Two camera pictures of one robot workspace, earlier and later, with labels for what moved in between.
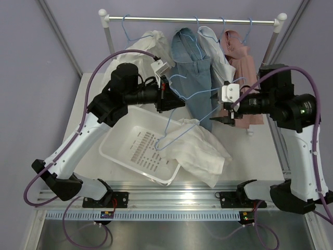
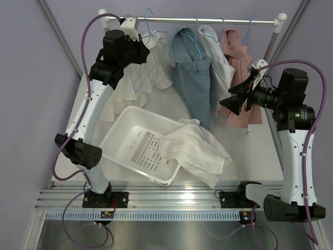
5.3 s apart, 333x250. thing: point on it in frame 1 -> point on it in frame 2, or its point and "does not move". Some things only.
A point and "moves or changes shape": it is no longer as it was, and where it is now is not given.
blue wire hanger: [165, 134] moves or changes shape
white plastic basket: [135, 142] does not move
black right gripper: [230, 120] -> [235, 103]
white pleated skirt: [196, 147] does not move
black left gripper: [167, 99] -> [143, 51]
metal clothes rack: [280, 20] does not move
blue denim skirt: [192, 72] does not move
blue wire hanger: [246, 35] does not move
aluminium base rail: [150, 195] does not move
